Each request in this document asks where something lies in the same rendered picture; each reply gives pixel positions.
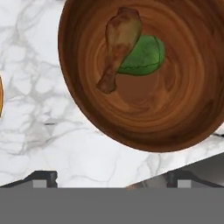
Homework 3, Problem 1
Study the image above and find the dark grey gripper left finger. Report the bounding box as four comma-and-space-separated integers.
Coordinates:
0, 170, 59, 189

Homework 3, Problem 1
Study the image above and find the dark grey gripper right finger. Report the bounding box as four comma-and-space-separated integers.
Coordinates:
165, 170, 224, 189

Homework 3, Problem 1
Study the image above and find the green avocado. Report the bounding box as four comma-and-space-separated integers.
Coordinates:
116, 34, 166, 77

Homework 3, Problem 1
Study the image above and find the brown chicken drumstick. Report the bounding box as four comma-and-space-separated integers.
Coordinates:
95, 7, 144, 95

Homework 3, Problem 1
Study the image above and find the orange-rimmed plate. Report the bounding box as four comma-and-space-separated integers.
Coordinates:
0, 74, 4, 118

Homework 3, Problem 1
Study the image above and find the brown wooden bowl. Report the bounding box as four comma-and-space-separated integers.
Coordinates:
57, 0, 224, 153

